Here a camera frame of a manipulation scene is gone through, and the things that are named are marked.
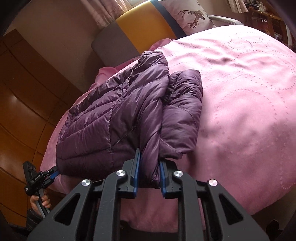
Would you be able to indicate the pink patterned curtain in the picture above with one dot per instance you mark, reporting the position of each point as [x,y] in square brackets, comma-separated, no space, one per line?
[104,12]

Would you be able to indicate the grey yellow blue headboard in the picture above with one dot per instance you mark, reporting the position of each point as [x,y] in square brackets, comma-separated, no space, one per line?
[135,32]

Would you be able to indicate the grey curved chair rail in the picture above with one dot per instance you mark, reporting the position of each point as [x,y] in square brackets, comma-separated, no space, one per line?
[223,19]

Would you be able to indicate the person's left hand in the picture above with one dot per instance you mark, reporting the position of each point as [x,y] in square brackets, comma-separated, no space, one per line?
[45,203]

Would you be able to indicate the purple puffer jacket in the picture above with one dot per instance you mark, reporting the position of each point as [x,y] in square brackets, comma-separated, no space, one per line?
[145,108]

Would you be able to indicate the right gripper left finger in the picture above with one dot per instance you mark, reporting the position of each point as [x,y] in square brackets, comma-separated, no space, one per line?
[91,211]

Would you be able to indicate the cluttered wooden desk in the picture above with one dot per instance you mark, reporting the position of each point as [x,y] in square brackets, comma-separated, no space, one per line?
[262,16]

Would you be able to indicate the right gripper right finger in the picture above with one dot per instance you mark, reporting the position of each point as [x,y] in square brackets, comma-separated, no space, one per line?
[206,210]

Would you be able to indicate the deer print pillow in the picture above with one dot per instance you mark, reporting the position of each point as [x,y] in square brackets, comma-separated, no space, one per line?
[189,15]

